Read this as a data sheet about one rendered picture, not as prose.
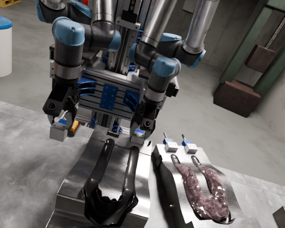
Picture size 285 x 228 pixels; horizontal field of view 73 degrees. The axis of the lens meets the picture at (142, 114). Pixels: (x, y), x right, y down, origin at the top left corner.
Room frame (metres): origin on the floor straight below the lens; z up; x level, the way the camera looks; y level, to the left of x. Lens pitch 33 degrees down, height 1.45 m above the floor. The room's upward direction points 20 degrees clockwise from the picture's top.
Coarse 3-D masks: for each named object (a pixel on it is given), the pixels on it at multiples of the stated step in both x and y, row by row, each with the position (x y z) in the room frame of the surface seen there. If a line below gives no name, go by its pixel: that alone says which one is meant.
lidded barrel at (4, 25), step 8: (0, 16) 2.23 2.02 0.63; (0, 24) 2.00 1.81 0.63; (8, 24) 2.07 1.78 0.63; (0, 32) 1.95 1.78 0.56; (8, 32) 2.05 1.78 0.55; (0, 40) 1.95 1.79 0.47; (8, 40) 2.05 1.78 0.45; (0, 48) 1.94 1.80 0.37; (8, 48) 2.05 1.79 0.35; (0, 56) 1.94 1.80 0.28; (8, 56) 2.04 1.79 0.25; (0, 64) 1.94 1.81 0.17; (8, 64) 2.04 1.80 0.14; (0, 72) 1.93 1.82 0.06; (8, 72) 2.03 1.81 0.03
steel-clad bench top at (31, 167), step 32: (0, 128) 0.53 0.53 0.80; (32, 128) 0.59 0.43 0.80; (0, 160) 0.40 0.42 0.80; (32, 160) 0.44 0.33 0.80; (64, 160) 0.49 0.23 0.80; (0, 192) 0.30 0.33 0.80; (32, 192) 0.33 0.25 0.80; (160, 192) 0.50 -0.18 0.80; (256, 192) 0.70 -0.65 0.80; (0, 224) 0.22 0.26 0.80; (32, 224) 0.25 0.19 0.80; (160, 224) 0.38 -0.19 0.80
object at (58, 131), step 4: (60, 120) 0.54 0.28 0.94; (64, 120) 0.55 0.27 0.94; (52, 124) 0.49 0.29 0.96; (56, 124) 0.50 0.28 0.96; (60, 124) 0.51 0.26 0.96; (64, 124) 0.52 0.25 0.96; (52, 128) 0.48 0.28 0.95; (56, 128) 0.48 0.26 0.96; (60, 128) 0.49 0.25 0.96; (64, 128) 0.50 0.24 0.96; (52, 132) 0.48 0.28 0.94; (56, 132) 0.48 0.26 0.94; (60, 132) 0.48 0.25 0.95; (64, 132) 0.49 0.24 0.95; (52, 136) 0.48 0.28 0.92; (56, 136) 0.48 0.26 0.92; (60, 136) 0.48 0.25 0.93; (64, 136) 0.49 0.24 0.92; (60, 140) 0.48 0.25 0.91
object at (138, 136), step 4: (136, 132) 0.66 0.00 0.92; (140, 132) 0.69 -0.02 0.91; (132, 136) 0.65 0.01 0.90; (136, 136) 0.63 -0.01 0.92; (140, 136) 0.64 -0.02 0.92; (144, 136) 0.65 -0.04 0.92; (132, 140) 0.63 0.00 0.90; (136, 140) 0.63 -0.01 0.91; (140, 140) 0.63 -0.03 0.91; (140, 144) 0.63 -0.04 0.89
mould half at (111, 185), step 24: (96, 144) 0.54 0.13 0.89; (120, 144) 0.59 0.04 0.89; (144, 144) 0.64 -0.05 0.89; (72, 168) 0.39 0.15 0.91; (120, 168) 0.48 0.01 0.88; (144, 168) 0.52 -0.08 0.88; (72, 192) 0.30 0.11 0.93; (120, 192) 0.35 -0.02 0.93; (144, 192) 0.39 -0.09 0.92; (72, 216) 0.27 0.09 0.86; (144, 216) 0.31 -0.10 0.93
